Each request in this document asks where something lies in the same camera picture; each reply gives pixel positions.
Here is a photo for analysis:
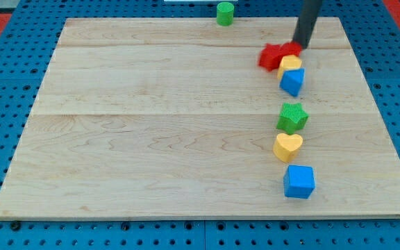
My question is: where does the red star block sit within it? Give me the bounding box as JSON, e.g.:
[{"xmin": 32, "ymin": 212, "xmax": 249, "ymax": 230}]
[{"xmin": 258, "ymin": 43, "xmax": 283, "ymax": 72}]

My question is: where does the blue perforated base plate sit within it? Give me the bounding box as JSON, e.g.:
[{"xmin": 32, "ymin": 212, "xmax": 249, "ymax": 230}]
[{"xmin": 0, "ymin": 0, "xmax": 400, "ymax": 249}]

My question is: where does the yellow pentagon block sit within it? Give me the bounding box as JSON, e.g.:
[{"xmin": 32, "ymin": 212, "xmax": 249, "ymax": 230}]
[{"xmin": 277, "ymin": 55, "xmax": 302, "ymax": 80}]

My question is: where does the blue cube block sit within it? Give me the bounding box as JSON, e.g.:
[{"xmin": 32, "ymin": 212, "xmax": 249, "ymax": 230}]
[{"xmin": 283, "ymin": 165, "xmax": 315, "ymax": 199}]

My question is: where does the light wooden board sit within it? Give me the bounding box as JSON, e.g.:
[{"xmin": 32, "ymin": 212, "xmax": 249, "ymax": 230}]
[{"xmin": 0, "ymin": 17, "xmax": 400, "ymax": 221}]

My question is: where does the blue triangle block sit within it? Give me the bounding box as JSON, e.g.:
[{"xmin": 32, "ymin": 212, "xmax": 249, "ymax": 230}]
[{"xmin": 279, "ymin": 68, "xmax": 306, "ymax": 97}]

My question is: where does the green star block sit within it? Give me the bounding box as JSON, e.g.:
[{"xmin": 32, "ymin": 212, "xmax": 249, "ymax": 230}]
[{"xmin": 276, "ymin": 103, "xmax": 308, "ymax": 135}]

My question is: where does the yellow heart block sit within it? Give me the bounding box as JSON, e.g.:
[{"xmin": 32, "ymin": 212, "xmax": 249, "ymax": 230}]
[{"xmin": 272, "ymin": 133, "xmax": 303, "ymax": 163}]

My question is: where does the green cylinder block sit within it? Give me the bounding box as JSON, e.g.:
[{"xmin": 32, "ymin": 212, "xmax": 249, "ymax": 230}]
[{"xmin": 216, "ymin": 2, "xmax": 235, "ymax": 26}]

